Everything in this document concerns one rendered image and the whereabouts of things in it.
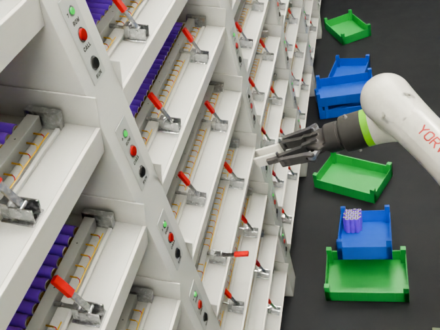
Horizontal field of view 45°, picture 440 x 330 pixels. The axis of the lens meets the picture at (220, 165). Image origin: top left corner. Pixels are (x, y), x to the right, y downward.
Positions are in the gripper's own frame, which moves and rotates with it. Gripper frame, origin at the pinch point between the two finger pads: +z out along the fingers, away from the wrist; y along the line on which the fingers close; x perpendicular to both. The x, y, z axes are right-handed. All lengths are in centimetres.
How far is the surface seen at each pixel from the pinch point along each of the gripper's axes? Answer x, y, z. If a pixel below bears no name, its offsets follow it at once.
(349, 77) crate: -76, 155, 8
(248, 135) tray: -3.5, 17.2, 10.7
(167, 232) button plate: 24, -48, 1
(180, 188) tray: 15.1, -23.9, 11.4
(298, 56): -46, 140, 25
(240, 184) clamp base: -6.0, -1.6, 11.1
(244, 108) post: 5.7, 17.6, 7.4
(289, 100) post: -38, 87, 21
